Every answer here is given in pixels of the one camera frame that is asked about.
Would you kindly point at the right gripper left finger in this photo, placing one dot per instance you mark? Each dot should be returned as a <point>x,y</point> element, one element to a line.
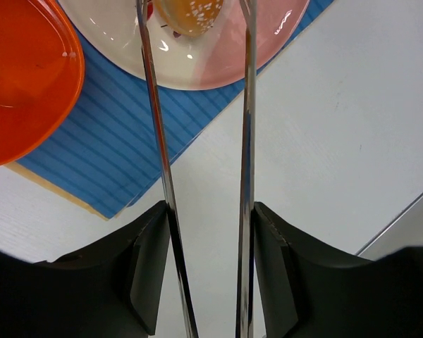
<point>109,288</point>

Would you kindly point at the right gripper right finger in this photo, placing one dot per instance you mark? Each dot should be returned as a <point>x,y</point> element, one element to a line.
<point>311,289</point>

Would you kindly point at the metal tongs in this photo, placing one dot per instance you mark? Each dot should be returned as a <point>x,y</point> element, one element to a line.
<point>245,280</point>

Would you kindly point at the blue placemat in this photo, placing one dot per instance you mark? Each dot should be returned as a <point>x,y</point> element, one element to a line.
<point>104,156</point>

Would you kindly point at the orange bowl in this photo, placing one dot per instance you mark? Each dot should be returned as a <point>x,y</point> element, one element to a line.
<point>42,70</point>

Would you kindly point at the pink and white plate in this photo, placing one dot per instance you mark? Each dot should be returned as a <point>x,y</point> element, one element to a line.
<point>215,59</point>

